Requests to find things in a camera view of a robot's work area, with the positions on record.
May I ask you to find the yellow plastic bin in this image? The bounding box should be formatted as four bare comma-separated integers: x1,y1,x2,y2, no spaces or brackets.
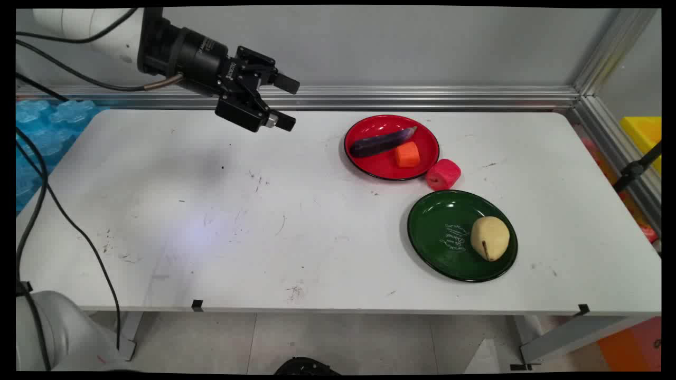
619,116,662,175

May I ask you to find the red plate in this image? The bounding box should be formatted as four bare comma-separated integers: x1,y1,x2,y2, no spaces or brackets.
344,115,440,182

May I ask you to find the side aluminium frame rail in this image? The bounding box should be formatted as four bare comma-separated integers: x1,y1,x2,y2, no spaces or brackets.
568,95,662,235

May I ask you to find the yellow toy pear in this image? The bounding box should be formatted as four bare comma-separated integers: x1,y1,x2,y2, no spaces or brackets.
470,216,511,262

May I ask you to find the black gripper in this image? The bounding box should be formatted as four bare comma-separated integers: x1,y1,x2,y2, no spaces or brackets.
138,8,301,133

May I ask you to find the upright aluminium frame post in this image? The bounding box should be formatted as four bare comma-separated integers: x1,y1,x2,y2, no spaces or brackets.
573,8,661,97

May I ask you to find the black stand clamp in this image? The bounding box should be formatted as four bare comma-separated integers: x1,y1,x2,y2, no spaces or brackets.
613,141,662,194

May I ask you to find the black object on floor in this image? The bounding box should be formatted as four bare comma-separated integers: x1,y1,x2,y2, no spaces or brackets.
274,357,341,375

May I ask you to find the orange toy carrot piece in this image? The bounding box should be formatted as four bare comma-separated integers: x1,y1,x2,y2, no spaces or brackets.
395,141,421,168

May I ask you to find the pink red toy block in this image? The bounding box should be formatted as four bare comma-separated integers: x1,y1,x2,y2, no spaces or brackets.
426,158,462,191

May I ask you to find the orange box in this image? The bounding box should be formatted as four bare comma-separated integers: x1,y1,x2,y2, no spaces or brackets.
597,317,662,372

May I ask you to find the green plate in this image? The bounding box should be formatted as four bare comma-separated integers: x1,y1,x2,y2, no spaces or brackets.
407,189,519,283

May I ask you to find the white table leg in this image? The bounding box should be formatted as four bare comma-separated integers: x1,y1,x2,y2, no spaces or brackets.
118,311,146,363
507,315,648,370

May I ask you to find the purple toy eggplant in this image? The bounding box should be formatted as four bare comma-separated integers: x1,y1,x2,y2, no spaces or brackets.
349,126,418,158

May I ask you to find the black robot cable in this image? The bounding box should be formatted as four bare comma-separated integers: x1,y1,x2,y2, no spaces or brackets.
16,8,139,371

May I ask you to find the horizontal aluminium frame rail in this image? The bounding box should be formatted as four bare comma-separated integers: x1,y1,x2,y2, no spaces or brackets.
16,84,581,111

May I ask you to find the thin black background cable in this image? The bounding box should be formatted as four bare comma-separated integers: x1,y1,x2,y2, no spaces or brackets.
16,73,70,102

